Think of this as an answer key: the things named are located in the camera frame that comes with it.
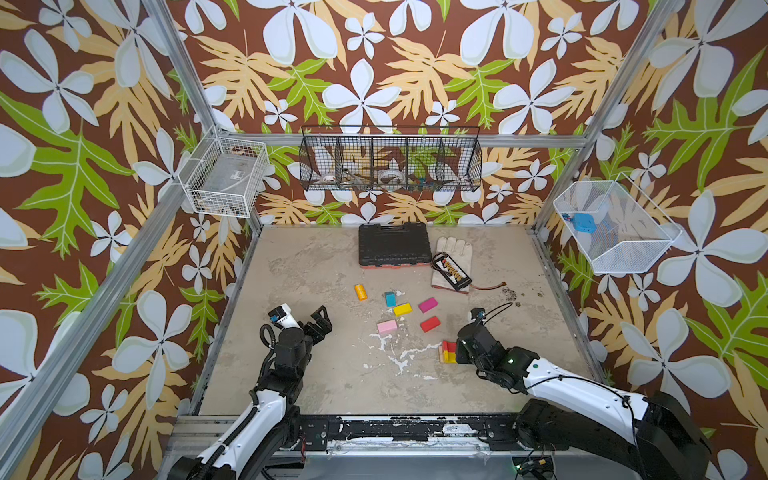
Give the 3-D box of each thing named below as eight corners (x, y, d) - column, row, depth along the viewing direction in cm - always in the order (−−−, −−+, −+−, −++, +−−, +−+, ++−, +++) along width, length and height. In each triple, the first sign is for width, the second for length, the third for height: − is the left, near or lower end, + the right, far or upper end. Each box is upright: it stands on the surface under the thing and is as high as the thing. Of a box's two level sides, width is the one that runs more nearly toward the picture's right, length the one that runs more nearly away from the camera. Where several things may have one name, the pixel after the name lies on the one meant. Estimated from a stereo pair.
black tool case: (358, 268, 108) (357, 262, 105) (360, 229, 120) (360, 222, 117) (431, 268, 108) (432, 262, 105) (426, 229, 120) (427, 222, 117)
